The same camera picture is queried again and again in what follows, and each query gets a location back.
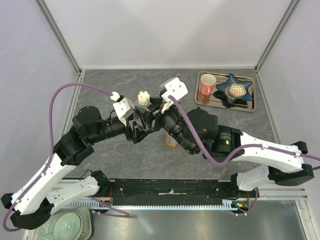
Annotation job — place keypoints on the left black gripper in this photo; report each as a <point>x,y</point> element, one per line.
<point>136,135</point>

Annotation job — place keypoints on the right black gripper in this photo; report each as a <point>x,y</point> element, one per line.
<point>158,115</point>

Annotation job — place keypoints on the clear bottle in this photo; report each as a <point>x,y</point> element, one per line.
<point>143,114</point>

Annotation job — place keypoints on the orange drink bottle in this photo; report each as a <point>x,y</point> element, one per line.
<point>170,141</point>

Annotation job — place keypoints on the cream bottle cap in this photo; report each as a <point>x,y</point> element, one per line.
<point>143,98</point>

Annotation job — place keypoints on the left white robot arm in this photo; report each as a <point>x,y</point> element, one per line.
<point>37,201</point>

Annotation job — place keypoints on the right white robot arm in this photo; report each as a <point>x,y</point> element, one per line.
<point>197,132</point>

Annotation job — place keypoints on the pink mug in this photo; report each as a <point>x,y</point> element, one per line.
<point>207,84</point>

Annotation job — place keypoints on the metal tray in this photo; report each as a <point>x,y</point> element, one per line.
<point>219,100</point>

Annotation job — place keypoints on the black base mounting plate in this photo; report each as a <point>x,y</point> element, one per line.
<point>121,188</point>

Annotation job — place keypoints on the small patterned bowl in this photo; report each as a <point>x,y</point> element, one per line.
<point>236,91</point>

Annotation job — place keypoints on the blue star-shaped dish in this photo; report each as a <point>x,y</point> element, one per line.
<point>233,79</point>

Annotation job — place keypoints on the green ceramic bowl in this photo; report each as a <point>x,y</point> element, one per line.
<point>68,227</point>

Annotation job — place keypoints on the green ceramic plate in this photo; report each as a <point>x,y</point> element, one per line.
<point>45,232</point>

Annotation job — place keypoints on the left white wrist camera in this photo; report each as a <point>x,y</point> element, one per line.
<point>123,107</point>

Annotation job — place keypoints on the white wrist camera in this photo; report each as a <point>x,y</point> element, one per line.
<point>123,107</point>
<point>172,87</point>

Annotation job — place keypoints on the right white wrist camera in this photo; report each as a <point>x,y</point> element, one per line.
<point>172,87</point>

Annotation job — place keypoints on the slotted cable duct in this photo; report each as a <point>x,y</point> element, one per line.
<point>225,205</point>

